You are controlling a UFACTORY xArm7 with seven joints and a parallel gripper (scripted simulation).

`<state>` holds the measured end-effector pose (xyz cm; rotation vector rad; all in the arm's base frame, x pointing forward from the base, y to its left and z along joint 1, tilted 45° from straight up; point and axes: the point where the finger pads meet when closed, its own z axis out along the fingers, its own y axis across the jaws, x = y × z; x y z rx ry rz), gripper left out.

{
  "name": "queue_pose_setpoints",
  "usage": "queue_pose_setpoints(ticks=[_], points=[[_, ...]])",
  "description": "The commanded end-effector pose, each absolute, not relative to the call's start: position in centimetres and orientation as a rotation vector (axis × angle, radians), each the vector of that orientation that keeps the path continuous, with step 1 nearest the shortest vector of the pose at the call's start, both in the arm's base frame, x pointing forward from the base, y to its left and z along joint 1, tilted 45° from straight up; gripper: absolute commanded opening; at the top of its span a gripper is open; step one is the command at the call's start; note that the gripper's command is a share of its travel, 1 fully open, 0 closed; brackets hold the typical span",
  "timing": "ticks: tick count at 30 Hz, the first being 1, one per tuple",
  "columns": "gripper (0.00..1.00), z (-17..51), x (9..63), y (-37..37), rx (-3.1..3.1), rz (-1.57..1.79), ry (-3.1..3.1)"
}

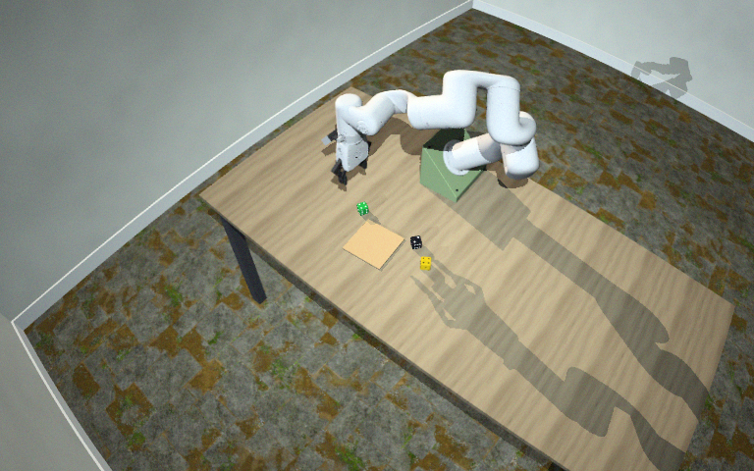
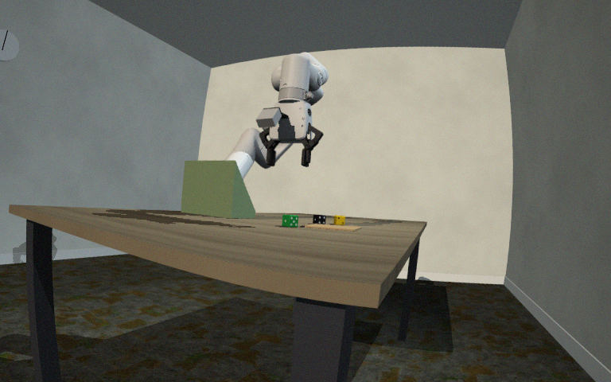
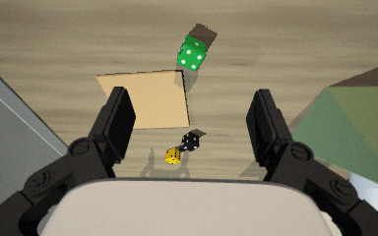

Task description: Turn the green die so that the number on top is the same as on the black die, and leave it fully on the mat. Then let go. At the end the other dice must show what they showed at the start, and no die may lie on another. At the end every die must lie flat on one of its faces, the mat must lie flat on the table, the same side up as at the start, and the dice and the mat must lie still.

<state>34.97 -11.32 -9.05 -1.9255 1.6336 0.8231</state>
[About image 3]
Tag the yellow die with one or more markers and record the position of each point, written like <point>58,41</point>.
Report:
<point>173,156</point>

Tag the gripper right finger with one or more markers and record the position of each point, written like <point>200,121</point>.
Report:
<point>292,163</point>

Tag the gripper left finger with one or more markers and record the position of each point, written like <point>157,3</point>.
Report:
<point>85,161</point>

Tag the tan flat mat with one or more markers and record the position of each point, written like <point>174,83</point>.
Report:
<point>158,98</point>

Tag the green die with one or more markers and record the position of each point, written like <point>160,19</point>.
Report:
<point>191,53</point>

